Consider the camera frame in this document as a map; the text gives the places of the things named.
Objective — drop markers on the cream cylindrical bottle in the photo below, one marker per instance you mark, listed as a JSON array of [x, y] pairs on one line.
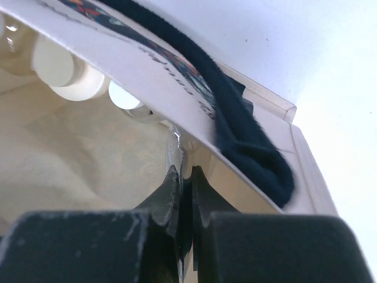
[[66, 74]]

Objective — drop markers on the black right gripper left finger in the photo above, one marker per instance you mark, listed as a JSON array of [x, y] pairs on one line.
[[137, 245]]

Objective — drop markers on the cream canvas tote bag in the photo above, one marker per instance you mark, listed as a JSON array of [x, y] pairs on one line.
[[60, 154]]

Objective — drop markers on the round silver bottle white cap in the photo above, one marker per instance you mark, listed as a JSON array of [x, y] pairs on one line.
[[131, 106]]

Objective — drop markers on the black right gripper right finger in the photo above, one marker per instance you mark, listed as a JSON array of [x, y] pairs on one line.
[[230, 246]]

